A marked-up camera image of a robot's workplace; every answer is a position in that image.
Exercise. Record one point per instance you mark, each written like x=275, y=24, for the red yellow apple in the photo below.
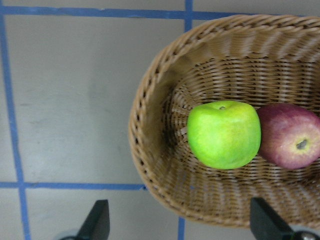
x=290, y=135

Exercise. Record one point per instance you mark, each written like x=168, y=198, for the wicker basket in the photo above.
x=255, y=59

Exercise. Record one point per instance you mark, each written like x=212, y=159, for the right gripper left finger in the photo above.
x=97, y=223

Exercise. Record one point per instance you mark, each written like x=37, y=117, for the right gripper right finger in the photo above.
x=265, y=223

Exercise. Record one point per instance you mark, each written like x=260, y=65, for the green apple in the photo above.
x=225, y=134

